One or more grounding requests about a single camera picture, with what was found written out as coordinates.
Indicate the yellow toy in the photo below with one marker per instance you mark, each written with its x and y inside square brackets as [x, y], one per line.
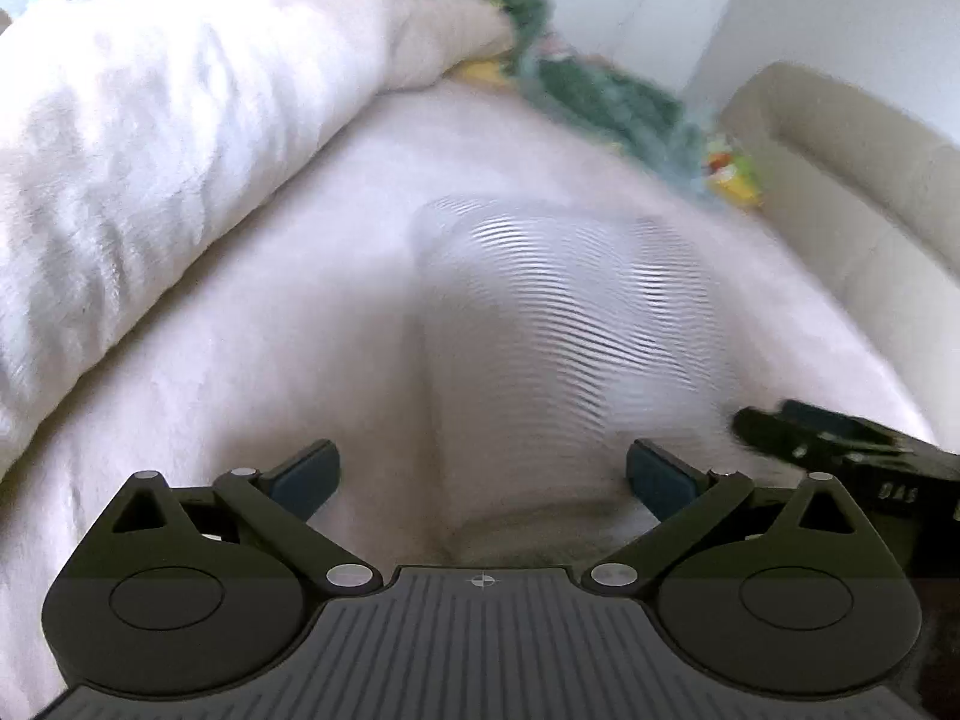
[731, 172]

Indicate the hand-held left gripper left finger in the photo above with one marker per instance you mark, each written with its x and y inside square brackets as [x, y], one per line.
[307, 477]

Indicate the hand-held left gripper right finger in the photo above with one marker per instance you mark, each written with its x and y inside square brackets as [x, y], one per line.
[657, 477]

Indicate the beige padded headboard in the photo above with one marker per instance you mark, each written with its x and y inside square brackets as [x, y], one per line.
[862, 187]

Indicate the yellow printed cushion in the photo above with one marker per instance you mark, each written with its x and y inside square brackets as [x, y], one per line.
[484, 69]

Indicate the white fluffy duvet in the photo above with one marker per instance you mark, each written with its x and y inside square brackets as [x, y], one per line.
[165, 150]

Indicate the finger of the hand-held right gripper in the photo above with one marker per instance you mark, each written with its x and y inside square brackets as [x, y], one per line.
[810, 427]

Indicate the white ribbed garment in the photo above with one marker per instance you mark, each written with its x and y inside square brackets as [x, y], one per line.
[570, 315]

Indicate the green knitted blanket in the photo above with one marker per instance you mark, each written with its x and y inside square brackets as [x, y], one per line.
[600, 101]

